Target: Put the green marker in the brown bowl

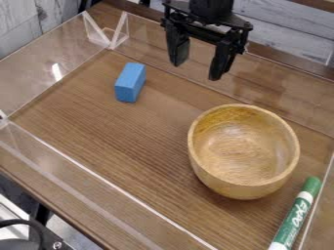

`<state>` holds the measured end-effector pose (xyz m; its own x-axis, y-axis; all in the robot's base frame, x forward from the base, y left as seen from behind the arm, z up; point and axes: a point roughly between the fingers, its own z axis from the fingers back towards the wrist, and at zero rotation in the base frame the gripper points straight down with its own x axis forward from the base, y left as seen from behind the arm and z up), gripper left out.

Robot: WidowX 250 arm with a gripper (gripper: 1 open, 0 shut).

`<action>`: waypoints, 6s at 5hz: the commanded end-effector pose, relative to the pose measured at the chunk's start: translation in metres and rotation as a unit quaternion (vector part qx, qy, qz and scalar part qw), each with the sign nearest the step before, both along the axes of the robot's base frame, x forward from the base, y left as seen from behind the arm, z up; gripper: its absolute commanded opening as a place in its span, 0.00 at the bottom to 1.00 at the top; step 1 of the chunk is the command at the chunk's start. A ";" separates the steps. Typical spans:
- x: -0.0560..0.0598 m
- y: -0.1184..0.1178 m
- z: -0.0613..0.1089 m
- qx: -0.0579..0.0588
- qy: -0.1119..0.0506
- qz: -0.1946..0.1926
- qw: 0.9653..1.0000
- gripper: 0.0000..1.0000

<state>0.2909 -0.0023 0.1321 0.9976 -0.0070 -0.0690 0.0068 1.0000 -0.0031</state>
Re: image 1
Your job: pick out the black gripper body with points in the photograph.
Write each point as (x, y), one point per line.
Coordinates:
(208, 21)

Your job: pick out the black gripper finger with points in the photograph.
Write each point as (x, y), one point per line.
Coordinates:
(222, 60)
(178, 44)

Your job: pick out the light wooden bowl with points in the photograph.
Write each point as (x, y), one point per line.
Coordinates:
(243, 150)

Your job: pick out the green expo marker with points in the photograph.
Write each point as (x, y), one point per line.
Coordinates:
(288, 230)

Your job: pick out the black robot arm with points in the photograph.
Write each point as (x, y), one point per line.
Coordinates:
(208, 21)

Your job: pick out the blue rectangular block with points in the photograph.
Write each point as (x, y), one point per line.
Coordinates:
(130, 82)

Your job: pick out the clear acrylic tray wall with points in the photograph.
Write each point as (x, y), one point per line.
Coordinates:
(105, 162)

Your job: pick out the black equipment with cable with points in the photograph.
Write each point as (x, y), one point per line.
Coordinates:
(28, 235)

